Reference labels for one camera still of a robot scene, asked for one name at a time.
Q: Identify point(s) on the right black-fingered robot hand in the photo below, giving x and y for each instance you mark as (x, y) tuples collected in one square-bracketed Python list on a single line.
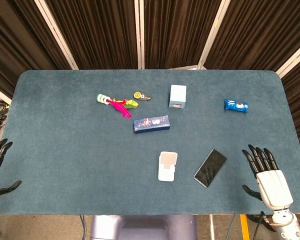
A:
[(271, 183)]

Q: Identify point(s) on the black smartphone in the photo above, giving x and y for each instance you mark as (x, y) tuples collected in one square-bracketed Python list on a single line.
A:
[(210, 168)]

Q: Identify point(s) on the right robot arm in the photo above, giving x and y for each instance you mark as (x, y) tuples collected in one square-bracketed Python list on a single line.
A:
[(288, 225)]

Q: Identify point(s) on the purple robot base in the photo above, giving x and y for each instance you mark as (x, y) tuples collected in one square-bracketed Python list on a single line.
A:
[(142, 227)]

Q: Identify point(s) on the white phone stand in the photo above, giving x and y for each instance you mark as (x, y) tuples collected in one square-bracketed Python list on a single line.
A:
[(167, 166)]

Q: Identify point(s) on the blue snack packet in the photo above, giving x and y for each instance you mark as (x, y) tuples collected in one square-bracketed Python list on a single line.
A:
[(235, 106)]

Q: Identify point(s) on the blue table cloth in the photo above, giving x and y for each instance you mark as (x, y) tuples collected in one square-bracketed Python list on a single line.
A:
[(90, 162)]

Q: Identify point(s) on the light blue small carton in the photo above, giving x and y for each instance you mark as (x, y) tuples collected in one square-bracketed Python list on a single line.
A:
[(177, 96)]

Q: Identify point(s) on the colourful feather shuttlecock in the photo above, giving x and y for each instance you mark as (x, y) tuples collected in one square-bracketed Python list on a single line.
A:
[(117, 104)]

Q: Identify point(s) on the dark blue floral long box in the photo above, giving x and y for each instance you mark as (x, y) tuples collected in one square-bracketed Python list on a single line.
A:
[(152, 124)]

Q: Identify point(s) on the yellow black correction tape dispenser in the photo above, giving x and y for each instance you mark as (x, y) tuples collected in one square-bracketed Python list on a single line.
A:
[(141, 96)]

